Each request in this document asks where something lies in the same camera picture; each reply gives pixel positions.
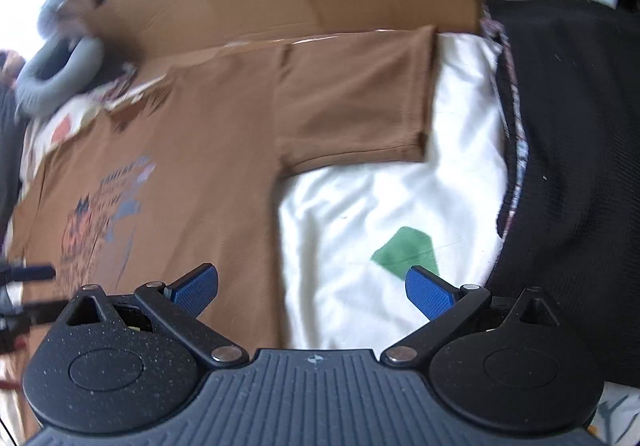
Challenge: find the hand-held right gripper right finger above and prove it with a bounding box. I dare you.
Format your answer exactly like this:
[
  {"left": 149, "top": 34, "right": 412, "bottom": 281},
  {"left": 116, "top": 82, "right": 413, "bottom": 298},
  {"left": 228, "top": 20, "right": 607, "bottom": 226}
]
[{"left": 381, "top": 265, "right": 561, "bottom": 369}]

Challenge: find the white bear print bedsheet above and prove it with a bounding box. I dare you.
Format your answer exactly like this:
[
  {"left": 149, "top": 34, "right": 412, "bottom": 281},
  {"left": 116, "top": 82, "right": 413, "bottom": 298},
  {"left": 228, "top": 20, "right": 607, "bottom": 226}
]
[{"left": 0, "top": 28, "right": 516, "bottom": 446}]

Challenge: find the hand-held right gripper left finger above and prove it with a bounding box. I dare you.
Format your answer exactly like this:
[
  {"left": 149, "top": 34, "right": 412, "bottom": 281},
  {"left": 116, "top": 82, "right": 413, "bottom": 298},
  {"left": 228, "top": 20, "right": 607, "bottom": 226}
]
[{"left": 64, "top": 263, "right": 249, "bottom": 369}]

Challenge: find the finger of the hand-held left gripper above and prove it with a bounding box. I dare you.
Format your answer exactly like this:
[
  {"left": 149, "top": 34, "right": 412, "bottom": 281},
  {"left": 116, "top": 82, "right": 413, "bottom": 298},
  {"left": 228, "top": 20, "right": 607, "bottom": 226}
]
[
  {"left": 20, "top": 298, "right": 68, "bottom": 324},
  {"left": 0, "top": 266, "right": 57, "bottom": 284}
]

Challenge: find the brown printed t-shirt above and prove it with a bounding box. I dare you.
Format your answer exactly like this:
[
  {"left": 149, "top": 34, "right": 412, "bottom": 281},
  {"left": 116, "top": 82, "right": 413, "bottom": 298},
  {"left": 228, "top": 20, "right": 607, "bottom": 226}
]
[{"left": 7, "top": 24, "right": 438, "bottom": 442}]

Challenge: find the light grey sweatshirt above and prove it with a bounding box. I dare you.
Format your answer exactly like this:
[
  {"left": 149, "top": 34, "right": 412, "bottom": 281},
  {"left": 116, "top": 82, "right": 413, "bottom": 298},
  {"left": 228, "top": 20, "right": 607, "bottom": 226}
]
[{"left": 12, "top": 0, "right": 106, "bottom": 119}]

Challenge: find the white printed shirt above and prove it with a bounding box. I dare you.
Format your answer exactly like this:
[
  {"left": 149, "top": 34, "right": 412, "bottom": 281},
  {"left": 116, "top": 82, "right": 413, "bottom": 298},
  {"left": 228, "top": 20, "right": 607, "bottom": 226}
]
[{"left": 590, "top": 383, "right": 640, "bottom": 446}]

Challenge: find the black knitted cloth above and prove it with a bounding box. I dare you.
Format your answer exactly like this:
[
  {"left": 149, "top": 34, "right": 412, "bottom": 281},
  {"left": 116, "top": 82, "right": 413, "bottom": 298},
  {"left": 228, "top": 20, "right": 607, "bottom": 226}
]
[{"left": 482, "top": 0, "right": 640, "bottom": 389}]

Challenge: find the blue-grey fleece garment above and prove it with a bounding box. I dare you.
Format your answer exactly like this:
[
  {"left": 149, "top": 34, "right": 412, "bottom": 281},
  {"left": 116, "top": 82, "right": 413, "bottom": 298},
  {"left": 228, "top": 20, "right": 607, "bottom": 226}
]
[{"left": 0, "top": 48, "right": 26, "bottom": 242}]

